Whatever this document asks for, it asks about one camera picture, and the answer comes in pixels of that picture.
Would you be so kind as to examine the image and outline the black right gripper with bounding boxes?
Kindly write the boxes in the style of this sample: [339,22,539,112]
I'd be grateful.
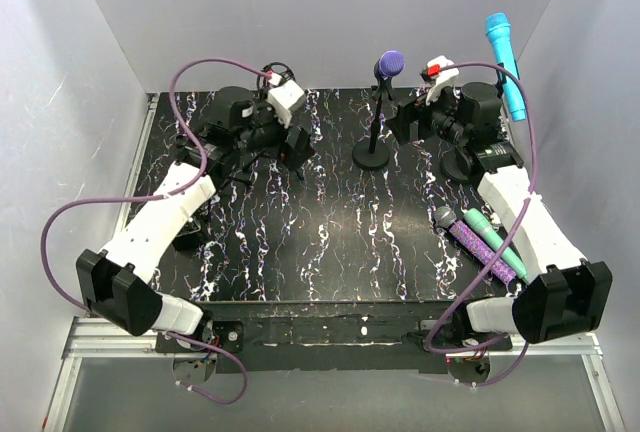
[384,80,469,147]

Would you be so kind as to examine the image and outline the black round base stand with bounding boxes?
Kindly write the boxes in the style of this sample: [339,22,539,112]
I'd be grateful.
[352,78,394,171]
[440,147,481,184]

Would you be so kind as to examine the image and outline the purple foam head microphone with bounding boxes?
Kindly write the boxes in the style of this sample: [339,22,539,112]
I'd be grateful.
[374,50,405,79]

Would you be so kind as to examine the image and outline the purple glitter silver mesh microphone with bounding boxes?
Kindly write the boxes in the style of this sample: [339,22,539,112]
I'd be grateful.
[434,206,516,285]

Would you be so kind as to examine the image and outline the mint green microphone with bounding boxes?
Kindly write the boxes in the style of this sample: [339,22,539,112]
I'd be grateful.
[463,208,528,281]

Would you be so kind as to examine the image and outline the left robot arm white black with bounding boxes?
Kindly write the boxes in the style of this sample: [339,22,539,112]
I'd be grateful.
[76,80,314,352]

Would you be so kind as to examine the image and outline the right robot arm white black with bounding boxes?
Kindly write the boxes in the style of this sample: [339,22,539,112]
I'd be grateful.
[387,82,613,350]

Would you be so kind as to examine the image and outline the bright blue microphone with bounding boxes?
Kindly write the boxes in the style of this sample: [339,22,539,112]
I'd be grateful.
[485,12,527,122]

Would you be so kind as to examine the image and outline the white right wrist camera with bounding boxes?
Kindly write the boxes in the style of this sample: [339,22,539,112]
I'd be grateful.
[424,55,459,105]

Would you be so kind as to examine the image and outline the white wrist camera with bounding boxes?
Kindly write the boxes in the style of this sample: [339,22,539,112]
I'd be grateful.
[424,55,459,105]
[266,79,306,129]

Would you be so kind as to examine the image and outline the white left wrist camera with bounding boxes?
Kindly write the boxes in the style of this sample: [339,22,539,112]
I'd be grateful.
[266,79,306,129]

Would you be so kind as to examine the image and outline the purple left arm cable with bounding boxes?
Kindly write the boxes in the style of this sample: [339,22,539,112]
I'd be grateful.
[40,57,281,406]

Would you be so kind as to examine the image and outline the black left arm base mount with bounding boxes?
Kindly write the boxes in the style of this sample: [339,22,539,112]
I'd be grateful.
[156,321,245,353]

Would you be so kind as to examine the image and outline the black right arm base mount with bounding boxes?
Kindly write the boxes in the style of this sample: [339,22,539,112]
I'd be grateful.
[418,320,491,351]

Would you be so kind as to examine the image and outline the aluminium frame rail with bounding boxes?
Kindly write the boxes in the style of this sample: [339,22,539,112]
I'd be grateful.
[42,94,211,432]

